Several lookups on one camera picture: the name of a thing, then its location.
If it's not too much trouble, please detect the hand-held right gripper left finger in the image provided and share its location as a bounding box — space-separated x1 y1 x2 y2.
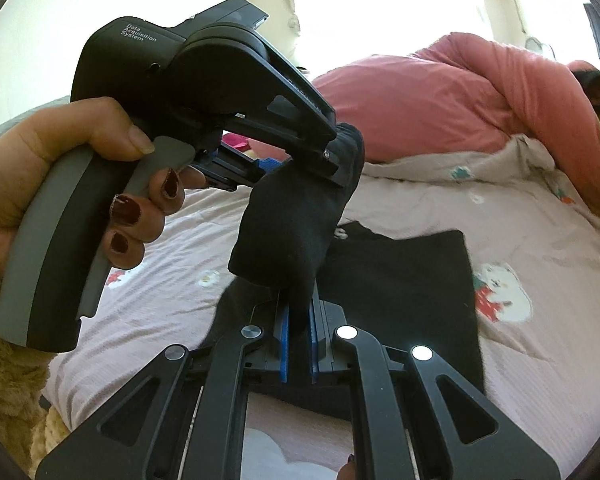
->
35 300 293 480

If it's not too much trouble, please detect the light printed bed cover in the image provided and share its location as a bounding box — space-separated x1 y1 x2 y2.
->
40 135 600 480

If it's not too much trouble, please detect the magenta cloth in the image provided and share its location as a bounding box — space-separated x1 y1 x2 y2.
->
223 132 253 154

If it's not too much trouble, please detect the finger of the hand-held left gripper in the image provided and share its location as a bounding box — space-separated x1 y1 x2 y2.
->
195 142 282 192
235 54 343 183

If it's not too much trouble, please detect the pink duvet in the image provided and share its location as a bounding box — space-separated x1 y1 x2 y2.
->
310 32 600 222

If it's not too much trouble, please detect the black sock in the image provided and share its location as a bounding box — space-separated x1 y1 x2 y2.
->
227 121 367 342

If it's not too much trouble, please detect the person's left hand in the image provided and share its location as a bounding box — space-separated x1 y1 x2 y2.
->
0 96 208 281

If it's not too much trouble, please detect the person's left forearm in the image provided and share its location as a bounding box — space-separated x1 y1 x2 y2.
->
0 255 81 467

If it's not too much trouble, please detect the black flat cloth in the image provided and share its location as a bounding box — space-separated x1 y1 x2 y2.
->
200 220 487 422

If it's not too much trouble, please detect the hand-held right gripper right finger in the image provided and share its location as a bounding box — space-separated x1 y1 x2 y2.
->
307 300 561 480

